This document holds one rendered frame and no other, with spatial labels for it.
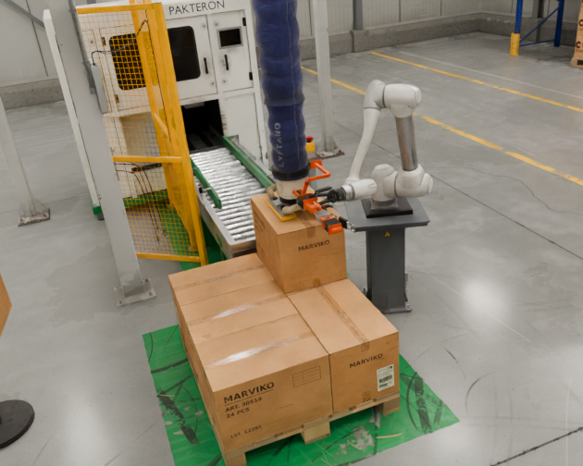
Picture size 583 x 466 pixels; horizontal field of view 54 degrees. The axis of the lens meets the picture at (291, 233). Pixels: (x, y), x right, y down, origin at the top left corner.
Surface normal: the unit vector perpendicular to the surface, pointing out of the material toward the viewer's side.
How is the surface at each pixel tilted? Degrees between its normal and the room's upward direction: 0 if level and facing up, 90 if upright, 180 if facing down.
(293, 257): 90
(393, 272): 90
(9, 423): 0
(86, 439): 0
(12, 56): 90
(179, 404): 0
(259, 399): 90
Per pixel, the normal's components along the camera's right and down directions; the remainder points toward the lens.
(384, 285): 0.02, 0.45
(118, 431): -0.09, -0.89
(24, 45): 0.36, 0.40
